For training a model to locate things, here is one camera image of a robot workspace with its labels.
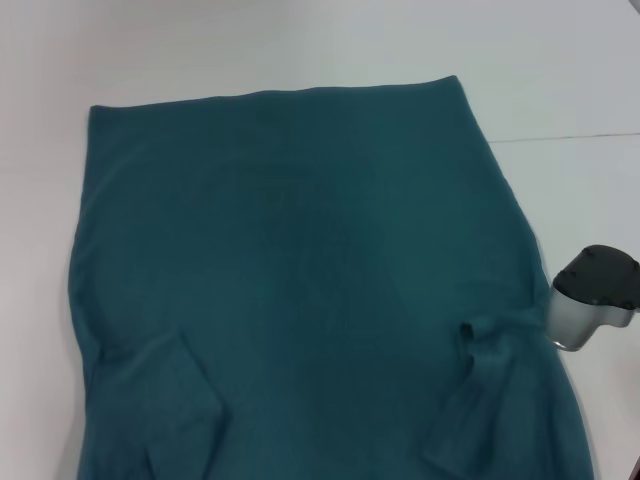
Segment teal blue shirt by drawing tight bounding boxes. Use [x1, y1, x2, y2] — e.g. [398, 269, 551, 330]
[67, 74, 601, 480]

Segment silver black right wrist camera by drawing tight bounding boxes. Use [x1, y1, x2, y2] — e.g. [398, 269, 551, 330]
[548, 244, 640, 354]

